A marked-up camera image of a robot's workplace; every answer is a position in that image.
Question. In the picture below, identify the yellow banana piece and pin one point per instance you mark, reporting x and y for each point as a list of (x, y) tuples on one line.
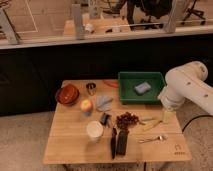
[(151, 124)]

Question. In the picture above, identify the black binder clip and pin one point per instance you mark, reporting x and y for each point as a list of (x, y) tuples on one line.
[(105, 119)]

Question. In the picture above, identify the black eraser block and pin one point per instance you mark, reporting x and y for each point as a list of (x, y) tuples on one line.
[(122, 142)]

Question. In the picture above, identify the green plastic tray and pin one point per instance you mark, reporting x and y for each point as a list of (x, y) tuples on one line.
[(128, 80)]

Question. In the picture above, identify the brown wooden bowl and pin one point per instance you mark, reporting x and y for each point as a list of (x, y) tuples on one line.
[(67, 95)]

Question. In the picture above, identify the white paper cup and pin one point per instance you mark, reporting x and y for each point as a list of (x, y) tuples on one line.
[(94, 130)]

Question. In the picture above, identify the grey sponge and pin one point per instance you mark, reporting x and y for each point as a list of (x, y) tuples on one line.
[(142, 88)]

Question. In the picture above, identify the red apple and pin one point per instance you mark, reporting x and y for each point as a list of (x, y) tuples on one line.
[(86, 105)]

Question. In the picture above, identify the small metal cup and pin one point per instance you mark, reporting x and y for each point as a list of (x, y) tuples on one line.
[(91, 88)]

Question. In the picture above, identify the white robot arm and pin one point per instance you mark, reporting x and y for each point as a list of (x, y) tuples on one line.
[(187, 82)]

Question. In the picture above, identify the light wooden background table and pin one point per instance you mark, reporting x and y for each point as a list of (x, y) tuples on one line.
[(99, 26)]

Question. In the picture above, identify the grey folded cloth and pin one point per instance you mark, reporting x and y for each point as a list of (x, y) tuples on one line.
[(103, 103)]

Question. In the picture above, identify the orange carrot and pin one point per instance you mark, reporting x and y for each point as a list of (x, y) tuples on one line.
[(111, 84)]

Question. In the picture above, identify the black handled knife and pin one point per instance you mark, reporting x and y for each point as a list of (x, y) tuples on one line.
[(113, 142)]

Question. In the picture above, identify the bunch of dark grapes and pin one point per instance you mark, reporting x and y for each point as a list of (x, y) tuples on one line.
[(126, 120)]

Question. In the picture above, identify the black office chair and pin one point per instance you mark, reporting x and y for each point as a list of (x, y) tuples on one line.
[(151, 8)]

